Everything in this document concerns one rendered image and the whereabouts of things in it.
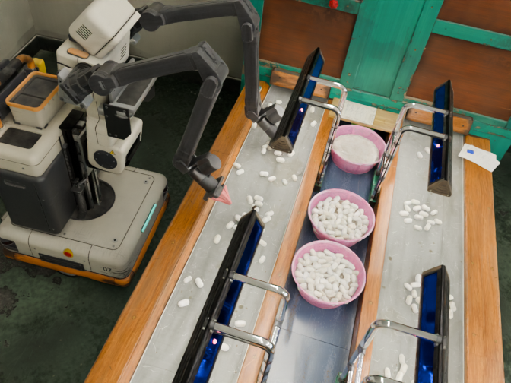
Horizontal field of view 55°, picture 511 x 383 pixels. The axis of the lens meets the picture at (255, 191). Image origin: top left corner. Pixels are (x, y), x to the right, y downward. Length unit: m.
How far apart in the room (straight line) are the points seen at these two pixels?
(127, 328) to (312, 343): 0.61
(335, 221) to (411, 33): 0.90
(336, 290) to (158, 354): 0.64
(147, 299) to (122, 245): 0.77
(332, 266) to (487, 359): 0.58
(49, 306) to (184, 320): 1.10
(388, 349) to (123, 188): 1.56
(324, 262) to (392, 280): 0.25
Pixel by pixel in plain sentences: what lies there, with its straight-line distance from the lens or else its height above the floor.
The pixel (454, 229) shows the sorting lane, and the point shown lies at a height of 0.74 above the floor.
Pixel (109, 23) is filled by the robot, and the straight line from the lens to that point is 1.77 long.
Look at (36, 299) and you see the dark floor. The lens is 2.66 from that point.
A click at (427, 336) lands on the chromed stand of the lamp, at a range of 1.33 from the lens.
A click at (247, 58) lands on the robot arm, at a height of 1.17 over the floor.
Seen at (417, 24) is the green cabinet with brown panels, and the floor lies 1.23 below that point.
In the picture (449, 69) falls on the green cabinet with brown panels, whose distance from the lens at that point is 2.40.
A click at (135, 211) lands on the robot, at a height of 0.28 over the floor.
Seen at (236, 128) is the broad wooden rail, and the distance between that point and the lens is 2.22.
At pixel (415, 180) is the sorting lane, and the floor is 0.74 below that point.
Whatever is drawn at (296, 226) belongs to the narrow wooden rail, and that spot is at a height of 0.76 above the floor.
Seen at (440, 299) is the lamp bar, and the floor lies 1.11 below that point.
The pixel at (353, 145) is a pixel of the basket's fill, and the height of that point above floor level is 0.73.
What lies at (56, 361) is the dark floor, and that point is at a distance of 2.48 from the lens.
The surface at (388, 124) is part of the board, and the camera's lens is 2.43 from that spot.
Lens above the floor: 2.21
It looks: 48 degrees down
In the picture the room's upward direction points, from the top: 9 degrees clockwise
